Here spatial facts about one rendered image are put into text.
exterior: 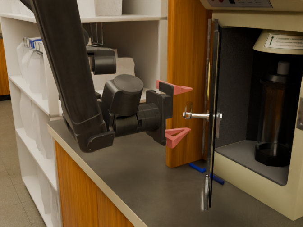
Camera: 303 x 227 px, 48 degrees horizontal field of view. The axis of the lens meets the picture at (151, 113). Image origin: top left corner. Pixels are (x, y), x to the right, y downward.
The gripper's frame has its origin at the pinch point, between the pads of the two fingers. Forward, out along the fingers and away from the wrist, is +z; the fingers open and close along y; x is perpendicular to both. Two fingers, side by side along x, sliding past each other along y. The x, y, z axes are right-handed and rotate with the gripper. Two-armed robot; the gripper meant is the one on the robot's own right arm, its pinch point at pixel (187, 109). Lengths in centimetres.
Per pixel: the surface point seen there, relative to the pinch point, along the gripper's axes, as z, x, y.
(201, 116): -1.6, -6.7, 0.5
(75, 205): -8, 60, -56
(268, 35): 20.6, -3.4, 16.1
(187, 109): -2.5, -3.1, 1.3
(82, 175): -8, 49, -37
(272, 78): 23.1, -4.2, 5.7
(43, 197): -2, 143, -97
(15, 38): 3, 206, -1
